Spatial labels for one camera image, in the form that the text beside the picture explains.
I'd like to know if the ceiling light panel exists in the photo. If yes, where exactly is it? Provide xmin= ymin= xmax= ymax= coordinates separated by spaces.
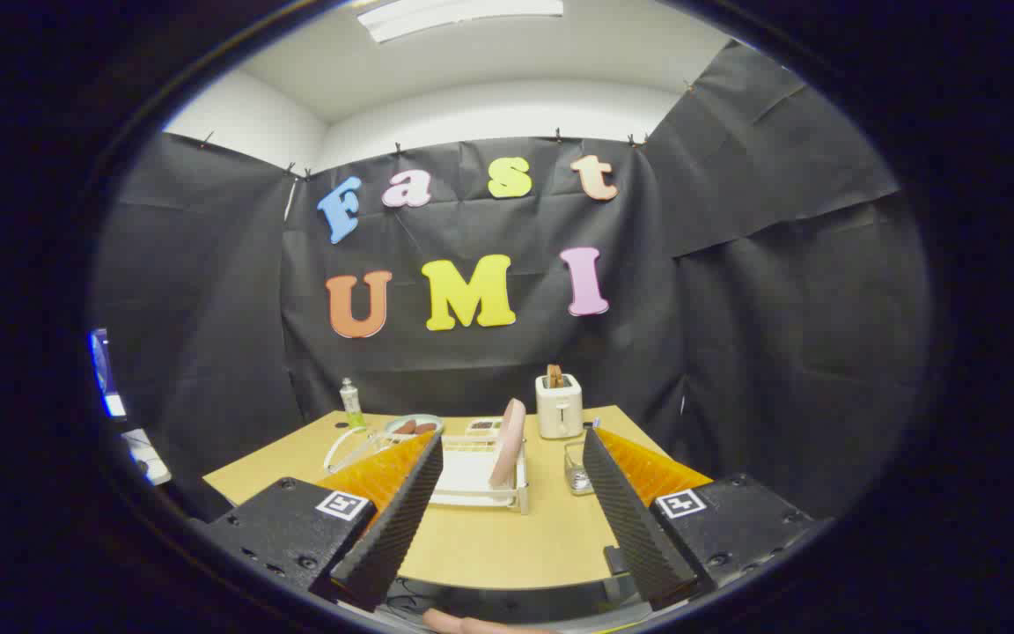
xmin=356 ymin=0 xmax=565 ymax=43

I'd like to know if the white wire dish rack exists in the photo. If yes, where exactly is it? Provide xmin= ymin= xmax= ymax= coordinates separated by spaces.
xmin=324 ymin=421 xmax=531 ymax=515

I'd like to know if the metal wire basket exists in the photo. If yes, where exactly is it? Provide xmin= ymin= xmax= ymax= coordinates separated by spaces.
xmin=563 ymin=440 xmax=596 ymax=496

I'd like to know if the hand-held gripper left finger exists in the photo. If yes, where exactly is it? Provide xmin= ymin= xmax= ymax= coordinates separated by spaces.
xmin=195 ymin=430 xmax=445 ymax=613

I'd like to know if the pale teal plate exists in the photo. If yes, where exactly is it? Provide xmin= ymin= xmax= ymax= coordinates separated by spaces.
xmin=384 ymin=414 xmax=445 ymax=439

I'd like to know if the small green liquid bottle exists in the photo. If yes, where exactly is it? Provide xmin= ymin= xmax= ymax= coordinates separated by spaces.
xmin=339 ymin=378 xmax=367 ymax=430

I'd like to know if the black cable bundle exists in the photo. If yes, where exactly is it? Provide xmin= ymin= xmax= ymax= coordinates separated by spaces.
xmin=382 ymin=579 xmax=439 ymax=616

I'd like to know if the black backdrop cloth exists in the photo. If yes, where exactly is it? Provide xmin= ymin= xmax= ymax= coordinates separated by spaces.
xmin=89 ymin=40 xmax=930 ymax=520

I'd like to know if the cream white toaster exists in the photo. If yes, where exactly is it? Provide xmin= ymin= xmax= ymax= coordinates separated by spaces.
xmin=535 ymin=373 xmax=584 ymax=440

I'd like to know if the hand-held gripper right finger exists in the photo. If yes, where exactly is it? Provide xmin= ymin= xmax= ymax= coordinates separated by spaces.
xmin=582 ymin=427 xmax=825 ymax=611

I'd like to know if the computer monitor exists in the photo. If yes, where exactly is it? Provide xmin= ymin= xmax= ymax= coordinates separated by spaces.
xmin=89 ymin=328 xmax=127 ymax=419

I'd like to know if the pink plate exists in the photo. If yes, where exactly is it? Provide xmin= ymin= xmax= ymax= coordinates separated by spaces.
xmin=488 ymin=398 xmax=527 ymax=490

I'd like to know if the white device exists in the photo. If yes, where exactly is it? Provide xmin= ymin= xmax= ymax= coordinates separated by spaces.
xmin=122 ymin=429 xmax=172 ymax=485

